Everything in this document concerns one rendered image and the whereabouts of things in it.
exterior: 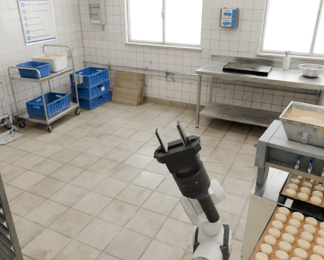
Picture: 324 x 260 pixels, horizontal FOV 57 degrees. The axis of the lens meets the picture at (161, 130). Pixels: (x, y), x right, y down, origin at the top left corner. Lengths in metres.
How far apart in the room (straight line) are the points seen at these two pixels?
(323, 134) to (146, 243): 1.65
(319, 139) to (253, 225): 0.65
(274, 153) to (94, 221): 1.77
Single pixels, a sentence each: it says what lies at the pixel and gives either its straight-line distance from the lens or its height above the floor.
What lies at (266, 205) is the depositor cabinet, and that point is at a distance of 1.83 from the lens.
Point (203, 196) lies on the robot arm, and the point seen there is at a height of 1.41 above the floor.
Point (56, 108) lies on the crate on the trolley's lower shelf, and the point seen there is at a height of 0.26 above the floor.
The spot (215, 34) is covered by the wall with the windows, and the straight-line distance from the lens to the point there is 4.91.
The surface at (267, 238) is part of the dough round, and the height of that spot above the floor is 0.92.
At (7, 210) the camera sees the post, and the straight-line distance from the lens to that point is 1.85.
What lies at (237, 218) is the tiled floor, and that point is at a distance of 2.94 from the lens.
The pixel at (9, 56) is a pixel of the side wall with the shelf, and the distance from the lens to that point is 5.09.
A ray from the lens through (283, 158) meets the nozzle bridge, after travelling 1.75.
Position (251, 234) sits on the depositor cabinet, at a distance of 2.00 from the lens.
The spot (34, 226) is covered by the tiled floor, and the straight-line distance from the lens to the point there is 3.00.
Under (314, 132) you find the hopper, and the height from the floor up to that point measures 1.27.
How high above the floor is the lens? 1.89
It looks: 25 degrees down
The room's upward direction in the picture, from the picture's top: straight up
